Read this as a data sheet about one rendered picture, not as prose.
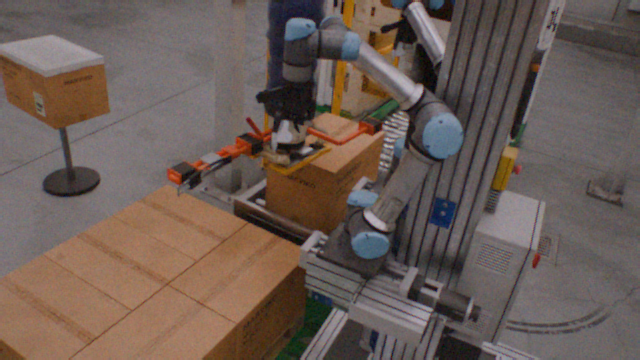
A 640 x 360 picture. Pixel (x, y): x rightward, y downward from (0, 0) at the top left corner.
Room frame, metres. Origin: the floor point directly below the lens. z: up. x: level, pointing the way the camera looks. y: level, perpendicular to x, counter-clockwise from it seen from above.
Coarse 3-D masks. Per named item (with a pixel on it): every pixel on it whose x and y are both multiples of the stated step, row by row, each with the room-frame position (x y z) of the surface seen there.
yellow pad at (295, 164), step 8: (312, 144) 2.10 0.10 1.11; (312, 152) 2.07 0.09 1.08; (320, 152) 2.09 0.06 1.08; (296, 160) 1.97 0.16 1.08; (304, 160) 1.99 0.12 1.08; (312, 160) 2.03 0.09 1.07; (272, 168) 1.91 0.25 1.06; (280, 168) 1.90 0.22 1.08; (288, 168) 1.90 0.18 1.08; (296, 168) 1.93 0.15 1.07
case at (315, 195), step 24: (312, 120) 2.70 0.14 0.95; (336, 120) 2.75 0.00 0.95; (360, 144) 2.48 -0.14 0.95; (312, 168) 2.19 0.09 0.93; (336, 168) 2.18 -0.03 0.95; (360, 168) 2.42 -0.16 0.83; (288, 192) 2.25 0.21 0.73; (312, 192) 2.19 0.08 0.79; (336, 192) 2.18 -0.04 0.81; (288, 216) 2.24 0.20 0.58; (312, 216) 2.18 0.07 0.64; (336, 216) 2.22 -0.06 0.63
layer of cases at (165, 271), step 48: (96, 240) 1.89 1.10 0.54; (144, 240) 1.93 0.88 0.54; (192, 240) 1.98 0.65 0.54; (240, 240) 2.03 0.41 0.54; (0, 288) 1.50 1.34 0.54; (48, 288) 1.54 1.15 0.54; (96, 288) 1.58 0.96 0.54; (144, 288) 1.61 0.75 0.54; (192, 288) 1.65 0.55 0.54; (240, 288) 1.69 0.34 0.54; (288, 288) 1.84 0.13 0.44; (0, 336) 1.26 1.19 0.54; (48, 336) 1.29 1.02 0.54; (96, 336) 1.32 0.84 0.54; (144, 336) 1.35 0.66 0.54; (192, 336) 1.38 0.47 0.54; (240, 336) 1.50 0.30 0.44
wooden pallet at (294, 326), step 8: (304, 312) 2.01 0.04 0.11; (296, 320) 1.94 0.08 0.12; (288, 328) 1.88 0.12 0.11; (296, 328) 1.95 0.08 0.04; (280, 336) 1.80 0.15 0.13; (288, 336) 1.89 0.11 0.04; (272, 344) 1.74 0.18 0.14; (280, 344) 1.84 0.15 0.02; (264, 352) 1.68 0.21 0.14; (272, 352) 1.78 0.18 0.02
